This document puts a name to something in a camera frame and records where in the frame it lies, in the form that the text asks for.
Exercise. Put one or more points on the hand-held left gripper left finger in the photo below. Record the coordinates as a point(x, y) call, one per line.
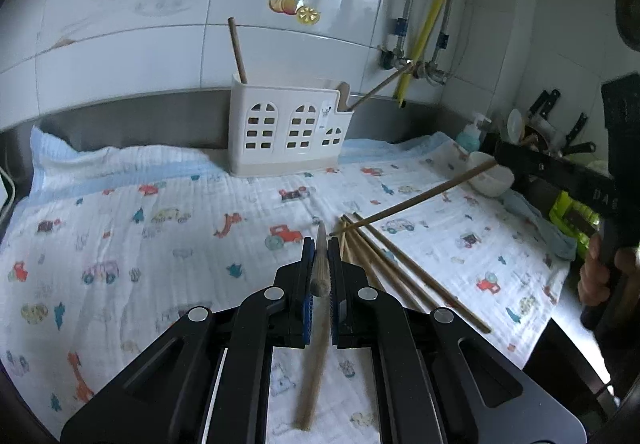
point(309, 296)

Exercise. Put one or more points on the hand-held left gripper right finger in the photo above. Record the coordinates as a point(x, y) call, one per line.
point(334, 306)

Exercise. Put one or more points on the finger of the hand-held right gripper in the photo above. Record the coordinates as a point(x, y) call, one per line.
point(555, 173)

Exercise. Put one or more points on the wooden chopstick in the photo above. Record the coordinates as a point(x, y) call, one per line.
point(425, 194)
point(348, 251)
point(312, 374)
point(397, 269)
point(237, 51)
point(382, 269)
point(425, 275)
point(370, 269)
point(380, 87)

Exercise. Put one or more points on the white plastic utensil holder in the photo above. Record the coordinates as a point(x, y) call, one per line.
point(280, 163)

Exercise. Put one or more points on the person's right hand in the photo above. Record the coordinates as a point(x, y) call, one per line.
point(592, 279)

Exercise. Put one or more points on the green plastic basket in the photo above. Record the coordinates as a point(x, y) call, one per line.
point(565, 214)

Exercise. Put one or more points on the light blue rag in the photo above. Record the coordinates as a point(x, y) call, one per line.
point(545, 229)

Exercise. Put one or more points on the white ceramic bowl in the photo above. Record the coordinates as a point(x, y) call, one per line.
point(492, 181)

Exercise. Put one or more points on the teal soap pump bottle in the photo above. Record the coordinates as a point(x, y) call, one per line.
point(467, 137)

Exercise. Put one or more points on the white printed muslin cloth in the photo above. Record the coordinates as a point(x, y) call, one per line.
point(150, 249)

